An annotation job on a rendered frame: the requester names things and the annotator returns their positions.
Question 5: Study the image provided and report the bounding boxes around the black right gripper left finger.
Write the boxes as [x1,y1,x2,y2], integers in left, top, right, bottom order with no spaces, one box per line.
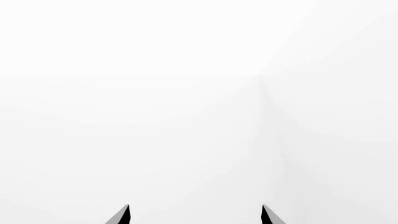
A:
[104,203,131,224]

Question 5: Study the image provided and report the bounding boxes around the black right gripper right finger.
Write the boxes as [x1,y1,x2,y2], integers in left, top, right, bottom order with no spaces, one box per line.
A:
[261,203,287,224]

